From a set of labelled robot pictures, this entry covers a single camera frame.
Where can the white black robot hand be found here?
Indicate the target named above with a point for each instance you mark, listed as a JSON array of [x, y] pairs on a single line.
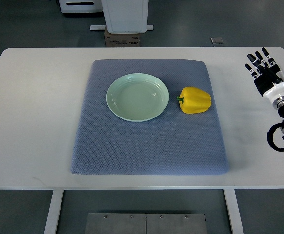
[[268, 77]]

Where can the yellow bell pepper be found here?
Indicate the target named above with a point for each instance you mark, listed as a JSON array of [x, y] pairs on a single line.
[[193, 100]]

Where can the light green plate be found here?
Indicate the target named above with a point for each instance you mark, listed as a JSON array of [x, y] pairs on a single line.
[[137, 97]]

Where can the grey floor outlet cover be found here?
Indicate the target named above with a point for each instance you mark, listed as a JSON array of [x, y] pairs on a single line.
[[216, 40]]

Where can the blue textured mat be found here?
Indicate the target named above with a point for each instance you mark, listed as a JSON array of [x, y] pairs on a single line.
[[174, 143]]

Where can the right white table leg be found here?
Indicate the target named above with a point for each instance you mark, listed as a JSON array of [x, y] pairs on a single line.
[[233, 211]]

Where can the white table leg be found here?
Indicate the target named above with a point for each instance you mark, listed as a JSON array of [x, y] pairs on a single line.
[[54, 211], [233, 211]]

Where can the brown cardboard box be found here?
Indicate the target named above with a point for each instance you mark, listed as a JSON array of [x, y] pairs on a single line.
[[121, 40]]

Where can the white cabinet with slot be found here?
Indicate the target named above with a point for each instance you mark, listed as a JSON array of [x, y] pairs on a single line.
[[80, 6]]

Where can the left white table leg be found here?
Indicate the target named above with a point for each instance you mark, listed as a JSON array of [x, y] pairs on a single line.
[[54, 211]]

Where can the white pedestal base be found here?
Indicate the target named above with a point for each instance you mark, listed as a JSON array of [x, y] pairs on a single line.
[[125, 17]]

